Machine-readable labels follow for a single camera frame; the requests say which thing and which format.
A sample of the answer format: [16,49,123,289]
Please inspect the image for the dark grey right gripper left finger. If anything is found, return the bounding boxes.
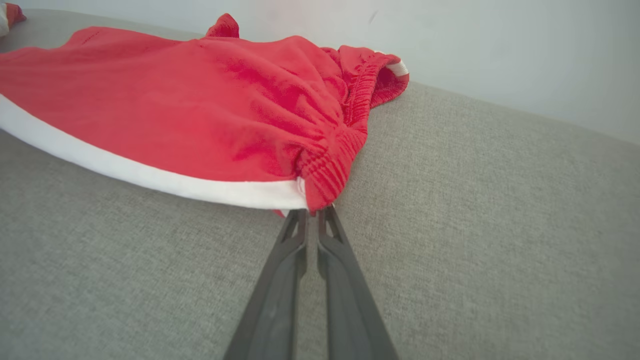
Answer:
[222,209,308,360]

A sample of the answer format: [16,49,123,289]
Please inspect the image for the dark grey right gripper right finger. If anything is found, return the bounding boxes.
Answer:
[317,205,399,360]

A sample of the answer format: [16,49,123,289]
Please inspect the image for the red shorts with white trim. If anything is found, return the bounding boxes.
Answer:
[0,13,410,217]

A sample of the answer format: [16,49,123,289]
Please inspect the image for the red white basketball jersey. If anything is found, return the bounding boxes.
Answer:
[0,2,27,37]

